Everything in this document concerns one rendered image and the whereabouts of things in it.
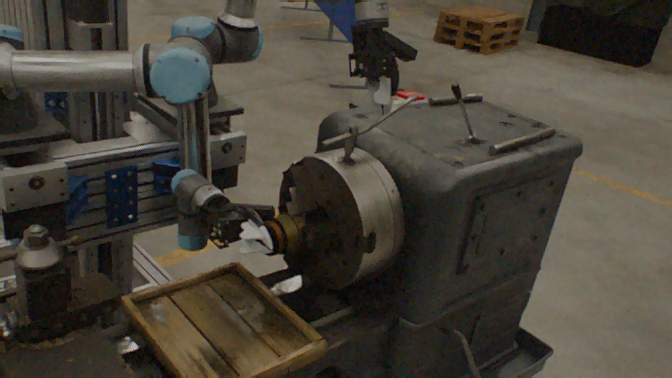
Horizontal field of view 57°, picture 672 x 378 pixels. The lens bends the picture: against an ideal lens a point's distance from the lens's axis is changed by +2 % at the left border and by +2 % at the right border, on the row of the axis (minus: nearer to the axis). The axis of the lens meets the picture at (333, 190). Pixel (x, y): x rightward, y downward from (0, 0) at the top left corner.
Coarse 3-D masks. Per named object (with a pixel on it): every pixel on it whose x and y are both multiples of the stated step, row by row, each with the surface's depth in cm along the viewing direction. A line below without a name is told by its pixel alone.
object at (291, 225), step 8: (280, 216) 133; (288, 216) 133; (296, 216) 136; (272, 224) 130; (280, 224) 131; (288, 224) 131; (296, 224) 132; (304, 224) 135; (272, 232) 129; (280, 232) 130; (288, 232) 130; (296, 232) 132; (272, 240) 136; (280, 240) 129; (288, 240) 130; (296, 240) 132; (280, 248) 130; (288, 248) 131; (296, 248) 134
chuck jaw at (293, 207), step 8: (296, 168) 139; (304, 168) 140; (288, 176) 139; (296, 176) 138; (304, 176) 139; (288, 184) 139; (296, 184) 137; (304, 184) 139; (288, 192) 137; (296, 192) 137; (304, 192) 138; (312, 192) 139; (288, 200) 137; (296, 200) 136; (304, 200) 138; (312, 200) 139; (280, 208) 137; (288, 208) 135; (296, 208) 136; (304, 208) 137; (312, 208) 138
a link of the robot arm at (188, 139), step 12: (192, 36) 139; (204, 96) 148; (180, 108) 148; (192, 108) 147; (204, 108) 149; (180, 120) 150; (192, 120) 149; (204, 120) 151; (180, 132) 151; (192, 132) 150; (204, 132) 152; (180, 144) 153; (192, 144) 152; (204, 144) 153; (192, 156) 153; (204, 156) 154; (192, 168) 154; (204, 168) 156
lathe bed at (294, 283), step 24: (288, 288) 153; (312, 288) 157; (312, 312) 156; (336, 312) 147; (360, 312) 151; (384, 312) 149; (120, 336) 133; (336, 336) 139; (360, 336) 141; (384, 336) 151; (144, 360) 129; (336, 360) 141; (360, 360) 148; (384, 360) 155
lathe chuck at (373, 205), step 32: (320, 160) 135; (352, 160) 136; (320, 192) 137; (352, 192) 129; (384, 192) 134; (352, 224) 131; (384, 224) 132; (320, 256) 142; (352, 256) 133; (384, 256) 136
